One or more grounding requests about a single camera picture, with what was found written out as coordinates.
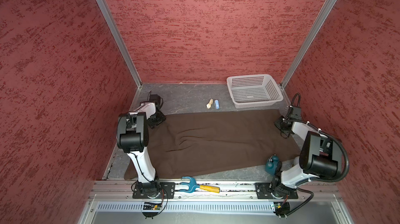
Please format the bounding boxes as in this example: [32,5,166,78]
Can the aluminium corner post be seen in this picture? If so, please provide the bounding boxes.
[280,0,337,90]
[96,0,143,89]

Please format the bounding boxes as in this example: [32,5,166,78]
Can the white slotted cable duct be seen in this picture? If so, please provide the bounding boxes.
[96,201,275,215]

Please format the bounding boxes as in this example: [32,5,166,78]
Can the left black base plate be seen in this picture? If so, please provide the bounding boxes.
[132,182,176,200]

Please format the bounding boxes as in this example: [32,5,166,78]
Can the blue yellow garden fork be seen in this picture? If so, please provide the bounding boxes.
[176,176,220,193]

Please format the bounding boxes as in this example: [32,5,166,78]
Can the right aluminium corner post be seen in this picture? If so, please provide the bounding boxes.
[280,0,337,90]

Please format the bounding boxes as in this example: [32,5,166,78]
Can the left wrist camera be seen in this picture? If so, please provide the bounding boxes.
[148,94,164,109]

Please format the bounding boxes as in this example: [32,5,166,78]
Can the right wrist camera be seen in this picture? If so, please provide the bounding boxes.
[288,106,302,121]

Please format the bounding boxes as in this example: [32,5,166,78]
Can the teal small bottle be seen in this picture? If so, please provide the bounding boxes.
[265,154,282,176]

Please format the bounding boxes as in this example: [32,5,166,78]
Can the white plastic basket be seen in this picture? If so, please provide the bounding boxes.
[227,74,283,109]

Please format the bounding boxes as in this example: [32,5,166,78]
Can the brown trousers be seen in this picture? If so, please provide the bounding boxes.
[124,109,302,181]

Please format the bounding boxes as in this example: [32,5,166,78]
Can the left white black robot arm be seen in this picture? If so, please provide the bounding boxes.
[116,101,165,199]

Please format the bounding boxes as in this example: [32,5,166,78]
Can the left aluminium corner post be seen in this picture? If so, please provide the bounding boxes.
[96,0,143,89]

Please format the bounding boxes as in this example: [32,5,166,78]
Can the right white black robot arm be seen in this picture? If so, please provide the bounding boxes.
[266,116,350,199]

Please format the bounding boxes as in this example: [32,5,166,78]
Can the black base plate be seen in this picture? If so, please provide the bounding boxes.
[255,182,299,201]
[132,182,176,200]

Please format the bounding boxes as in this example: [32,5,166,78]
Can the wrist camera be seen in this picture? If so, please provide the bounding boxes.
[288,106,302,121]
[148,94,164,109]

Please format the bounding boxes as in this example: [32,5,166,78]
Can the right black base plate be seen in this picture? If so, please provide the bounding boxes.
[255,182,299,201]

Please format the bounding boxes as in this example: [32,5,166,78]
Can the black corrugated cable hose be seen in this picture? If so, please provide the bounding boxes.
[289,92,350,183]

